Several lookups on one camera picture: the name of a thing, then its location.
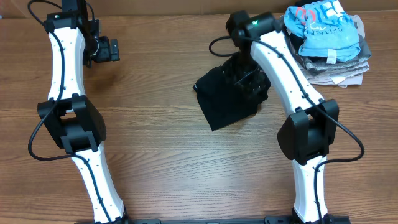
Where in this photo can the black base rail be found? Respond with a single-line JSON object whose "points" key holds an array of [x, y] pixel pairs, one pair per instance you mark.
{"points": [[211, 221]]}

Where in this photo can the light blue printed t-shirt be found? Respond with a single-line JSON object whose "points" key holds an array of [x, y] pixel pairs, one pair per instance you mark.
{"points": [[326, 29]]}

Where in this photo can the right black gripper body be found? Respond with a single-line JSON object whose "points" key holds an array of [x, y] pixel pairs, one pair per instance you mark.
{"points": [[246, 74]]}

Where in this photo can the grey folded garment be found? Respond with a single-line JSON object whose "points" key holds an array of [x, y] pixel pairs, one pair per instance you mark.
{"points": [[316, 68]]}

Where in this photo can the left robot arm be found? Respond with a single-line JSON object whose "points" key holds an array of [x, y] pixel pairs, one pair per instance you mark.
{"points": [[72, 120]]}

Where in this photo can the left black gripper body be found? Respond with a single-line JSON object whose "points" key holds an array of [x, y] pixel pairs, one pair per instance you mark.
{"points": [[104, 53]]}

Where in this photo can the black polo shirt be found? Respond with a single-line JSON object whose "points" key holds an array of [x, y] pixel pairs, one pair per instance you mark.
{"points": [[221, 103]]}

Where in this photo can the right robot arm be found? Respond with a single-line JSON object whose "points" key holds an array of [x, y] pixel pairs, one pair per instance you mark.
{"points": [[306, 134]]}

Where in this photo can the beige folded garment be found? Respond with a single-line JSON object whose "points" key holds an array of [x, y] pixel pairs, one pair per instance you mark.
{"points": [[334, 80]]}

